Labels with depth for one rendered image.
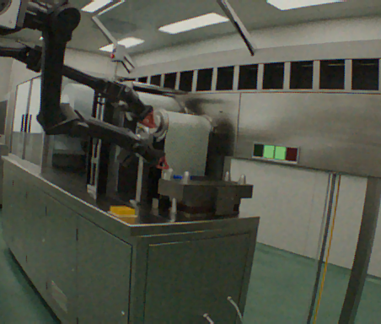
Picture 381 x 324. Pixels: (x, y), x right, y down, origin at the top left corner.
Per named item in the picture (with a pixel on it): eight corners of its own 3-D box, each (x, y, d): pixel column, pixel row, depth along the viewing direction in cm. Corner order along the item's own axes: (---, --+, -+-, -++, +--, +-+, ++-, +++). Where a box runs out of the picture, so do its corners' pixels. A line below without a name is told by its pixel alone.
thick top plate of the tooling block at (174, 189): (157, 192, 155) (158, 178, 154) (227, 192, 180) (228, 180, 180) (181, 200, 142) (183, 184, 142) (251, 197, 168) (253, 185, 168)
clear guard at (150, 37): (92, 16, 224) (93, 15, 224) (136, 67, 251) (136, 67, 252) (194, -34, 144) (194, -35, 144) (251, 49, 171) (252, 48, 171)
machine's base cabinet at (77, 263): (2, 245, 321) (2, 159, 317) (58, 245, 362) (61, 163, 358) (127, 417, 128) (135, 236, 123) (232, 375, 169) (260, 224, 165)
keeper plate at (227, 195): (211, 213, 153) (215, 187, 153) (229, 213, 160) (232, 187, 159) (216, 215, 151) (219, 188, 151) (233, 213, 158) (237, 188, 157)
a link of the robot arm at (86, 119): (77, 120, 105) (61, 99, 109) (67, 135, 106) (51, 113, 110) (147, 145, 144) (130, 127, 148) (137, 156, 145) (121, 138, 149)
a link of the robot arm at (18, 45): (14, 60, 142) (23, 38, 140) (37, 70, 142) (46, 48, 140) (-51, 57, 99) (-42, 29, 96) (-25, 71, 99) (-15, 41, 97)
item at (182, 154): (161, 180, 160) (165, 136, 159) (202, 180, 175) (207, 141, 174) (161, 180, 160) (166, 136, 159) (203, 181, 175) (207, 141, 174)
